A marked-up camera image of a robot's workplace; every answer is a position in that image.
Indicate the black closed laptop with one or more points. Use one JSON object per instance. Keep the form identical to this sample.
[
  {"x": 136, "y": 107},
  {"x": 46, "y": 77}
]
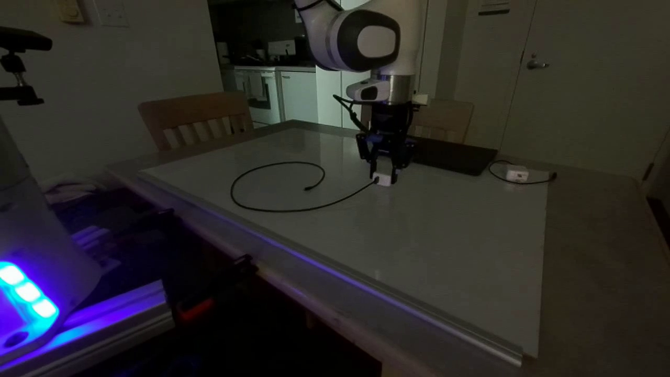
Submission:
[{"x": 453, "y": 156}]

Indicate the white wall light switch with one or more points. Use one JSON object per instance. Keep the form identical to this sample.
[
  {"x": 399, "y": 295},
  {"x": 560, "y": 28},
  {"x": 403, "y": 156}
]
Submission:
[{"x": 112, "y": 12}]

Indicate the white kitchen cabinet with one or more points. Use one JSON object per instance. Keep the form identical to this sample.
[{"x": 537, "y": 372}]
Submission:
[{"x": 294, "y": 97}]

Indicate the white room door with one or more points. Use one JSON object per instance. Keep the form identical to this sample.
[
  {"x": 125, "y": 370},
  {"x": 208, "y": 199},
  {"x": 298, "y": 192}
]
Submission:
[{"x": 594, "y": 90}]

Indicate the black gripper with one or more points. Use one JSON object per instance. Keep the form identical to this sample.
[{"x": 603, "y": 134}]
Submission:
[{"x": 391, "y": 123}]

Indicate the white table mat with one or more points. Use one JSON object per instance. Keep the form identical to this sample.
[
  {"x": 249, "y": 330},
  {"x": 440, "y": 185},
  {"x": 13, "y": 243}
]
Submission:
[{"x": 419, "y": 265}]

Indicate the white charger brick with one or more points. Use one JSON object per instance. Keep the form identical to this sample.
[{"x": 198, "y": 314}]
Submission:
[{"x": 382, "y": 179}]

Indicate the small door sign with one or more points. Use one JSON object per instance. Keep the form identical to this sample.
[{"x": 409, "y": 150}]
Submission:
[{"x": 494, "y": 6}]

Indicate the white robot base blue lights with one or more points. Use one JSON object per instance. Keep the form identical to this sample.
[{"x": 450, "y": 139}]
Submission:
[{"x": 34, "y": 230}]

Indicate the black camera on mount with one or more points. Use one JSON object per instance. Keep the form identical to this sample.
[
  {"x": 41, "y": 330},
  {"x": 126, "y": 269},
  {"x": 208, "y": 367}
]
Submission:
[{"x": 22, "y": 39}]

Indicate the small white device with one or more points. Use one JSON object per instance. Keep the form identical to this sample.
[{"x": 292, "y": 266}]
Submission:
[{"x": 519, "y": 175}]

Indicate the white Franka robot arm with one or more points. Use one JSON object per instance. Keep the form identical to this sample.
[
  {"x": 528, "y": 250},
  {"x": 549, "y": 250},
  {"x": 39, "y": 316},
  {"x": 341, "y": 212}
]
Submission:
[{"x": 328, "y": 42}]

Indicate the small yellowish wall plate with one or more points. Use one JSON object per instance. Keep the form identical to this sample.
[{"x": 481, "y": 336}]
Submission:
[{"x": 73, "y": 9}]

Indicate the light wooden slat-back chair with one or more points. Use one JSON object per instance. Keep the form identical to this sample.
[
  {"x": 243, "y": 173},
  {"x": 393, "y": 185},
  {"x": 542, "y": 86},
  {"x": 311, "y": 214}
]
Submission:
[
  {"x": 446, "y": 118},
  {"x": 195, "y": 107}
]

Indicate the aluminium mounting rail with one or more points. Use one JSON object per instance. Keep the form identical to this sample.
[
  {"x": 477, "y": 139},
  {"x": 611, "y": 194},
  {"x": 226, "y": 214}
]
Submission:
[{"x": 118, "y": 314}]

